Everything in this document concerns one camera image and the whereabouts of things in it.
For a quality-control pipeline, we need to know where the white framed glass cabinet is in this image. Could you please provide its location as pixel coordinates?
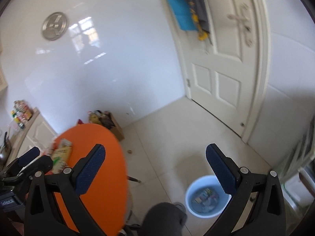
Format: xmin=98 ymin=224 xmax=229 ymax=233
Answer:
xmin=275 ymin=118 xmax=314 ymax=231

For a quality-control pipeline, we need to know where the round metal wall plate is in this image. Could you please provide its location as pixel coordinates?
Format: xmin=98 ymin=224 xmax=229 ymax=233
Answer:
xmin=41 ymin=12 xmax=69 ymax=41

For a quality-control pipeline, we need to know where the metal wok with handle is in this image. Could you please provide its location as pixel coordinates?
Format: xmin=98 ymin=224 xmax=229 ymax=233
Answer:
xmin=0 ymin=132 xmax=12 ymax=165

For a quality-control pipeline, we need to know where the person's dark trouser leg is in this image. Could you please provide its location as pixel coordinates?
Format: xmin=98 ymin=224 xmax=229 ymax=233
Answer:
xmin=138 ymin=202 xmax=187 ymax=236

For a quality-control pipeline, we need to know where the round orange table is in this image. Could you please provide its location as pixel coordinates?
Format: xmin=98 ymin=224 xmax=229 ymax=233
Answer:
xmin=53 ymin=124 xmax=128 ymax=235

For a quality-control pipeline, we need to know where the grey slipper shoe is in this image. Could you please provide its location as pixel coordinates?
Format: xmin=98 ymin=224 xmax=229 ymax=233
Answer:
xmin=173 ymin=202 xmax=186 ymax=214

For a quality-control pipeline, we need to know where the condiment bottles group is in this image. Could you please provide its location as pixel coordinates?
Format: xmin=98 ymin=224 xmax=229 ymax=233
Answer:
xmin=11 ymin=100 xmax=33 ymax=129

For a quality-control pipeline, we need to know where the brown cardboard box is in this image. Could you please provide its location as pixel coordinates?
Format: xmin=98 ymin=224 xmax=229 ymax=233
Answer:
xmin=88 ymin=110 xmax=124 ymax=141

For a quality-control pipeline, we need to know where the white panelled door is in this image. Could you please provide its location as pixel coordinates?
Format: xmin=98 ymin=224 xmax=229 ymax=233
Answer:
xmin=161 ymin=0 xmax=271 ymax=142

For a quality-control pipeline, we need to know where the yellow green snack wrapper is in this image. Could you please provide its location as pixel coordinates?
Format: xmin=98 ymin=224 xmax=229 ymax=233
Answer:
xmin=51 ymin=138 xmax=72 ymax=174

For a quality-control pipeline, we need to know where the light blue plastic bucket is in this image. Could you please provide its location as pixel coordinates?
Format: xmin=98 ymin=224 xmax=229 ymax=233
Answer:
xmin=185 ymin=175 xmax=231 ymax=219

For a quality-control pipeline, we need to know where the cream kitchen base cabinet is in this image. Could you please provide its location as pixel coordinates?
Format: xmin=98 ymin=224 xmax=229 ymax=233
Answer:
xmin=5 ymin=108 xmax=57 ymax=165

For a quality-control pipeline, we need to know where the blue cloth hanging on door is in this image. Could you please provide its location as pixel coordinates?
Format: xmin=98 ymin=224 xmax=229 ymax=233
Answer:
xmin=167 ymin=0 xmax=197 ymax=31

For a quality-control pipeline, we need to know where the grey and yellow hanging apron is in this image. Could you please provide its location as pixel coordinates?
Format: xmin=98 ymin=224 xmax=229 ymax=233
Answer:
xmin=185 ymin=0 xmax=210 ymax=41

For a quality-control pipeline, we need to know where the metal door handle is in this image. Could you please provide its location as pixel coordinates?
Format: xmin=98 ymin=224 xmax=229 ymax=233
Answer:
xmin=227 ymin=3 xmax=255 ymax=47

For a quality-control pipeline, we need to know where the red packaging box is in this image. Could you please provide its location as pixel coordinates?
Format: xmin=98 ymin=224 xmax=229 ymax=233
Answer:
xmin=76 ymin=119 xmax=84 ymax=125

